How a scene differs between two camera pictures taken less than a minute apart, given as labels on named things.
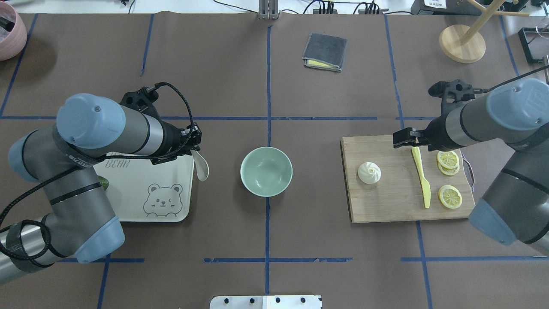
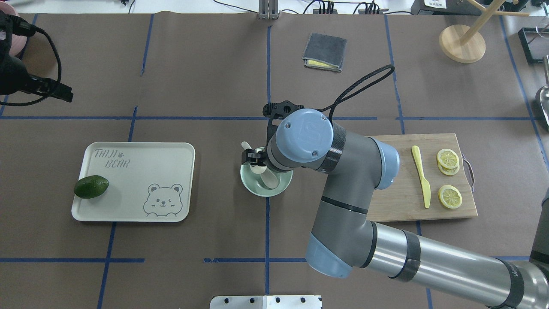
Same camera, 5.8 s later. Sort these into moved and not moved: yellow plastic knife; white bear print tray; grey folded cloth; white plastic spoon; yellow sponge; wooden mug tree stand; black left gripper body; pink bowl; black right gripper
Moved: black right gripper; black left gripper body; white plastic spoon
Not moved: grey folded cloth; pink bowl; yellow sponge; white bear print tray; wooden mug tree stand; yellow plastic knife
